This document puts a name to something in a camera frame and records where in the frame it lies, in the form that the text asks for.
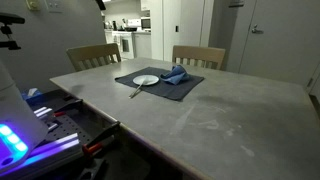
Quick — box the blue cloth towel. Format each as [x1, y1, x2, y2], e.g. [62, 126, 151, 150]
[159, 64, 192, 86]

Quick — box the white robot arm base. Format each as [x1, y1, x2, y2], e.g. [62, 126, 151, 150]
[0, 61, 50, 174]

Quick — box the dark grey placemat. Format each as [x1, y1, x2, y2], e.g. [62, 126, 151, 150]
[114, 66, 205, 102]

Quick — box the white round plate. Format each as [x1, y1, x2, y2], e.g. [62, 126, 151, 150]
[132, 74, 160, 87]

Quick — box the pair of chopsticks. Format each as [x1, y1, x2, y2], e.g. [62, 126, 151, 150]
[128, 79, 146, 100]

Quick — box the wooden chair with slatted back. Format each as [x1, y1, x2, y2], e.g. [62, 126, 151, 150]
[171, 45, 227, 71]
[65, 42, 122, 73]

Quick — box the white kitchen stove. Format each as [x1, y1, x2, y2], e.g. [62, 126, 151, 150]
[112, 18, 142, 61]

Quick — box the white microwave oven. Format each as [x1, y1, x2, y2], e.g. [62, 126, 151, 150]
[140, 16, 152, 32]

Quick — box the black perforated mounting board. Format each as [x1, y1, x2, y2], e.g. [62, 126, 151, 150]
[26, 89, 116, 146]

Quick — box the blue tissue box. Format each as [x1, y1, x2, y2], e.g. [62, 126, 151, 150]
[21, 87, 43, 101]

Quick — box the grey door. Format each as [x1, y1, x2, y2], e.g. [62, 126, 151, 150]
[238, 0, 320, 88]

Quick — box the black clamp with orange handle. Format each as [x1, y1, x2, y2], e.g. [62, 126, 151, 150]
[81, 121, 122, 157]

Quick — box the silver door lever handle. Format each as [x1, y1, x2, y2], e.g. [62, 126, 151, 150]
[251, 24, 265, 35]

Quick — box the wall outlet plate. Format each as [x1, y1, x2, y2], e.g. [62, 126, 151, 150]
[44, 0, 64, 14]

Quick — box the wall light switch plate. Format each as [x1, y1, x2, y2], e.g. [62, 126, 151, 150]
[25, 0, 41, 12]

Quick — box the black camera on mount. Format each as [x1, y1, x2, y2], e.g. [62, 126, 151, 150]
[0, 12, 26, 51]

